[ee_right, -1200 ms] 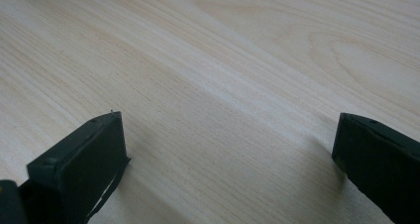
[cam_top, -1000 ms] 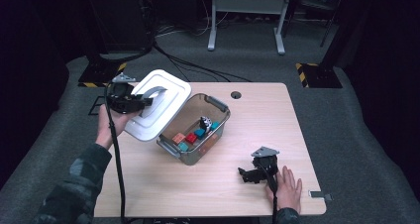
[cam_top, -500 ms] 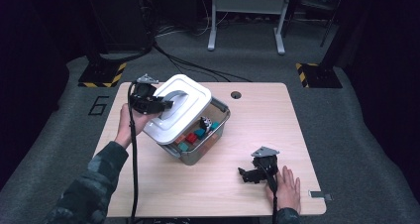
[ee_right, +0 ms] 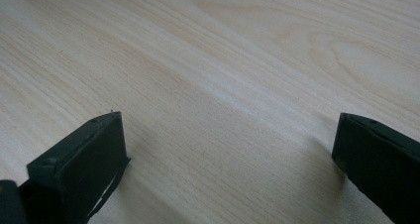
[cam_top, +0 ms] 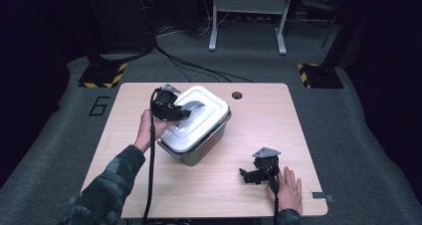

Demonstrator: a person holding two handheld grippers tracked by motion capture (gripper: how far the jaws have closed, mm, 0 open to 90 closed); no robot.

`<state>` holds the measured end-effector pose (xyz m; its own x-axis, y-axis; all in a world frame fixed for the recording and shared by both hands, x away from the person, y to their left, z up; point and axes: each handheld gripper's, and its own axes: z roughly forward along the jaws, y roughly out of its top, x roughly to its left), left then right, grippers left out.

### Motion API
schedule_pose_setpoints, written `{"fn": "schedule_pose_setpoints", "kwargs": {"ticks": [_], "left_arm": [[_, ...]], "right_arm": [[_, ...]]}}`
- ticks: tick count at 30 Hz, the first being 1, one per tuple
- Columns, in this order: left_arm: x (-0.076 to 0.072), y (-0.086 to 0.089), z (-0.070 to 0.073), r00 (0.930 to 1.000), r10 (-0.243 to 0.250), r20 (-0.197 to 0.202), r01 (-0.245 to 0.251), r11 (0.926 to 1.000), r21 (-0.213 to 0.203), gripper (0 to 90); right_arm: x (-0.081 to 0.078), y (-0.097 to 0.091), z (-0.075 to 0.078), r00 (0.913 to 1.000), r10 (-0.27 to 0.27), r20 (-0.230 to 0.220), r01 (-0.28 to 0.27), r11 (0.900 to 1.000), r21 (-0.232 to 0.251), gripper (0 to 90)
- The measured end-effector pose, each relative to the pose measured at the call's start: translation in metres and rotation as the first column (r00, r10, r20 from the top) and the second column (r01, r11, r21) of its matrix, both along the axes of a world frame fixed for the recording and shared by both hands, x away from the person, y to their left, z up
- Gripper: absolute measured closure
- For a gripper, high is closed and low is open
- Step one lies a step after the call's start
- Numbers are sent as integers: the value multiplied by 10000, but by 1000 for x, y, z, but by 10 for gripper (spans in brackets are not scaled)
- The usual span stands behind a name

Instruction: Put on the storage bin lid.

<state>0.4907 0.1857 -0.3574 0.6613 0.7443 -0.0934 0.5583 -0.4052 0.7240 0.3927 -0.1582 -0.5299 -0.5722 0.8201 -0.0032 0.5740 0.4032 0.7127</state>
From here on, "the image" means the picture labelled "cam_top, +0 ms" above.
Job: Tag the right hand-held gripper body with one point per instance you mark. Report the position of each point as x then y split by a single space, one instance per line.
267 167

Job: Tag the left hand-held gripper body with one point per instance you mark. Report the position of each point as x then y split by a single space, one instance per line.
164 104

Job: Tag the clear plastic storage box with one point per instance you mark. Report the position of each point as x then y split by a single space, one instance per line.
199 152

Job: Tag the person's left hand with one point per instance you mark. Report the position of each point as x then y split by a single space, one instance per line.
146 132

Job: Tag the person's right hand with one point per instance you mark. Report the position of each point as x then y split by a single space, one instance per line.
290 191

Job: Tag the grey tape strip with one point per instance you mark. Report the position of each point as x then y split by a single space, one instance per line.
73 200
321 196

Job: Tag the black hazard-striped stand base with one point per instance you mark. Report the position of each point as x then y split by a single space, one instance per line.
323 77
99 74

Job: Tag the black cabinet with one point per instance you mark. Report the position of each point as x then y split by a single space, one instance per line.
122 19

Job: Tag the thin black tripod leg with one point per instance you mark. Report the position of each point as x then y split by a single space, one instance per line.
333 21

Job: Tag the white metal stand frame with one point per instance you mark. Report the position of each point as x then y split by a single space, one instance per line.
247 5

